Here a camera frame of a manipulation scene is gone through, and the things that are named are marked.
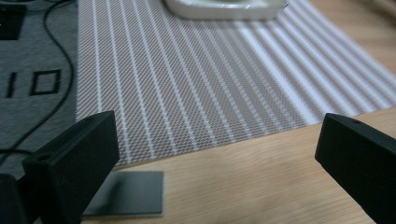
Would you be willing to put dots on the white dish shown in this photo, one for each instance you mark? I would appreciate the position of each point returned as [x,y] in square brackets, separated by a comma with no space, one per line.
[224,9]

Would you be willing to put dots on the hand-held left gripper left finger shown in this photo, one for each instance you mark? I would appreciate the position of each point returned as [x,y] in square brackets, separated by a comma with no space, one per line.
[73,168]

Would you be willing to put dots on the grey printed cloth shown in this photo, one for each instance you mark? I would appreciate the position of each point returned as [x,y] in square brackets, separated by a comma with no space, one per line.
[34,93]

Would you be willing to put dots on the grey square card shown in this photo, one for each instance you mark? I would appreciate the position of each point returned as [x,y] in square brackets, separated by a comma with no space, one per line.
[137,193]

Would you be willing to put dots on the striped woven placemat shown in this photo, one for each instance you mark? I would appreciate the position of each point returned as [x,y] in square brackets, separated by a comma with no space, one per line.
[199,81]

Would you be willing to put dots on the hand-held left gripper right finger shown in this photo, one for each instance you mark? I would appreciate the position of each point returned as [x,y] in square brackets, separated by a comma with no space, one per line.
[358,161]

